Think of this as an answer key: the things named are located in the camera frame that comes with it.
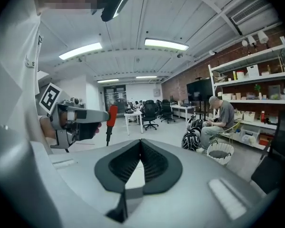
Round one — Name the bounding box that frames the dark glass door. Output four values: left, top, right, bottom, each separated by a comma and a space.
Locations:
104, 85, 127, 117

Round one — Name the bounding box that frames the black head-worn camera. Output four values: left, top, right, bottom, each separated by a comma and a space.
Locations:
100, 0, 131, 22

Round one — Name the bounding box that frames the black television on stand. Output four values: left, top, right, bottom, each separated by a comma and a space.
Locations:
186, 78, 214, 121

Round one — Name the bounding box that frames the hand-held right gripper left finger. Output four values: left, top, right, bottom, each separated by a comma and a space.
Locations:
30, 139, 142, 228

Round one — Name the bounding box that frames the green wire chair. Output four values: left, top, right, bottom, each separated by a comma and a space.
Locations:
213, 117, 243, 147

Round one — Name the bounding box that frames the ceiling air conditioner unit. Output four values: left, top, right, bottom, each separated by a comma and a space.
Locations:
230, 0, 284, 33

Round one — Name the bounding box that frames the person's left forearm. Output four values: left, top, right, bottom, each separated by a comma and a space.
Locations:
38, 115, 57, 140

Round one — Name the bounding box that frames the person's white shirt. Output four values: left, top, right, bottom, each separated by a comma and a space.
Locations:
0, 0, 42, 152

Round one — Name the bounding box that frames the white desk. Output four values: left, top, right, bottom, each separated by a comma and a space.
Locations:
124, 109, 143, 135
170, 104, 197, 126

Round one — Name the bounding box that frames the red handled tool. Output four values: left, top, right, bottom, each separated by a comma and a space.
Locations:
105, 104, 119, 147

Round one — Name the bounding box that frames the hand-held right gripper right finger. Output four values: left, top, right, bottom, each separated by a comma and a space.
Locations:
123, 139, 283, 228

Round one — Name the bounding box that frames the black office chair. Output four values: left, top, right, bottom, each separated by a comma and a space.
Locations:
142, 100, 159, 131
250, 110, 285, 195
160, 99, 176, 124

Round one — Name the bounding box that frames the white metal shelf rack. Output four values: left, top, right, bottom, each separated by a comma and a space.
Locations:
208, 36, 285, 152

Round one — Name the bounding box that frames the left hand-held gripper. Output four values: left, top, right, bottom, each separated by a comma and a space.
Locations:
39, 82, 110, 150

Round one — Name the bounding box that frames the white woven basket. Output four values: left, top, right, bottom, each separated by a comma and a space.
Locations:
207, 142, 235, 167

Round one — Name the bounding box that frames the person's left hand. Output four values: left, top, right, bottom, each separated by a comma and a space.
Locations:
59, 110, 75, 127

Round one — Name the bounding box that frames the black patterned backpack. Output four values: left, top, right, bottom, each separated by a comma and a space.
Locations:
186, 117, 204, 137
181, 130, 202, 152

